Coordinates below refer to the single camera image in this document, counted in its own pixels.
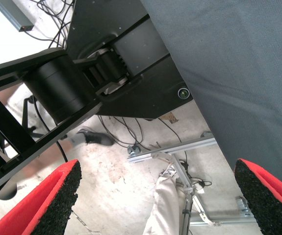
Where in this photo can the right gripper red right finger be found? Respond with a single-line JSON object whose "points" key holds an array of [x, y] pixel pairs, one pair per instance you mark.
{"points": [[265, 200]]}

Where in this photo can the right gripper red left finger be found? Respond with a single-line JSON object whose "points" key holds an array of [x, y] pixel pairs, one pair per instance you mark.
{"points": [[45, 203]]}

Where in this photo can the black shoe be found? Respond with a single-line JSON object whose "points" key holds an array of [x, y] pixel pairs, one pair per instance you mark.
{"points": [[99, 138]]}

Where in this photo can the black office chair base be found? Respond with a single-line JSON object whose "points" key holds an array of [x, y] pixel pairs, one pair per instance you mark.
{"points": [[25, 110]]}

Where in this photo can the beige trouser leg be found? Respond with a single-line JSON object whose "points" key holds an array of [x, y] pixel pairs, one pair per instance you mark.
{"points": [[165, 203]]}

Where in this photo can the grey metal caster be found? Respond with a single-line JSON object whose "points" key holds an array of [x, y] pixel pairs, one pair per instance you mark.
{"points": [[133, 150]]}

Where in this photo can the brown tape scrap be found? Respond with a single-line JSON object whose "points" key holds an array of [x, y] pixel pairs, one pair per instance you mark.
{"points": [[170, 117]]}

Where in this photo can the dark grey table cloth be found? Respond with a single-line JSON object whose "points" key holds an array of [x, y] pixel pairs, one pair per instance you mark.
{"points": [[229, 73]]}

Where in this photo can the round green glass sensor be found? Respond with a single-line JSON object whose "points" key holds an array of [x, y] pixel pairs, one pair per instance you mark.
{"points": [[183, 93]]}

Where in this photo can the black robot chassis base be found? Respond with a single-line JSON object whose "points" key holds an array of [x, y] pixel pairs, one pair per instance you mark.
{"points": [[140, 98]]}

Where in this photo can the grey metal electronics box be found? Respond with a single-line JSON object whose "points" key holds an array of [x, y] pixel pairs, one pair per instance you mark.
{"points": [[13, 14]]}

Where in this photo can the aluminium extrusion frame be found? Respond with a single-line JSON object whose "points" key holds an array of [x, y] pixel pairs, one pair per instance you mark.
{"points": [[180, 148]]}

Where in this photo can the black frame with cylinder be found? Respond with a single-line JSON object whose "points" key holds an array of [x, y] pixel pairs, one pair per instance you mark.
{"points": [[55, 88]]}

